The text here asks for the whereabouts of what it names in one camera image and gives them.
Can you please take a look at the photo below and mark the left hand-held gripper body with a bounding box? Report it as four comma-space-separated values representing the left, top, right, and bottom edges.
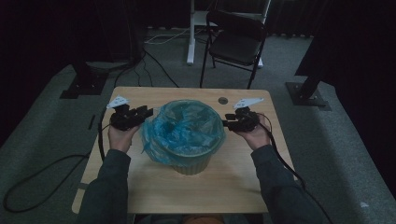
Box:
106, 95, 142, 132

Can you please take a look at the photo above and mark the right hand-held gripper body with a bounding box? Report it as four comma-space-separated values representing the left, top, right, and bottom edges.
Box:
231, 97, 265, 133

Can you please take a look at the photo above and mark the blue plastic trash bag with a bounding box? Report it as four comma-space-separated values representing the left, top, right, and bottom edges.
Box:
139, 99, 227, 167

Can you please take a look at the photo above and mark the beige ribbed trash bin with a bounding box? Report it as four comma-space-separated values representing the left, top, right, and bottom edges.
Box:
170, 136, 227, 176

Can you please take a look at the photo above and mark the person's right hand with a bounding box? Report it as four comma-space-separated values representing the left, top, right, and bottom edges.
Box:
233, 121, 272, 152

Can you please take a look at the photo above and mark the person's left hand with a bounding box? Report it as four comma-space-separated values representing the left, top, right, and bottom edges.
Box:
107, 123, 141, 154

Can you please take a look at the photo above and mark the black metal stand base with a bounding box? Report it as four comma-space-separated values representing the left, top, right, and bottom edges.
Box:
285, 74, 332, 112
59, 61, 109, 100

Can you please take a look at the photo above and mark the black folding chair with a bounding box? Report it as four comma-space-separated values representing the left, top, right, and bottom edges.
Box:
199, 9, 269, 91

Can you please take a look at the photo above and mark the black floor cable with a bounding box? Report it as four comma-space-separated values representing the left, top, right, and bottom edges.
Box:
113, 49, 180, 89

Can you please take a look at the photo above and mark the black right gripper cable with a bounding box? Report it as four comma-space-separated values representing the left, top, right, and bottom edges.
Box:
256, 112, 334, 224

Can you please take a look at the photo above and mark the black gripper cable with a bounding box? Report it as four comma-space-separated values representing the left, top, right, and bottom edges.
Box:
2, 106, 113, 215
256, 112, 334, 224

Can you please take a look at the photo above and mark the white floor cable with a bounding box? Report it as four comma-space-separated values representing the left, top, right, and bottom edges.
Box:
144, 27, 191, 45

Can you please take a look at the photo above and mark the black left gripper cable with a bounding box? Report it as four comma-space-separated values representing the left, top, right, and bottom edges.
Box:
2, 106, 113, 215

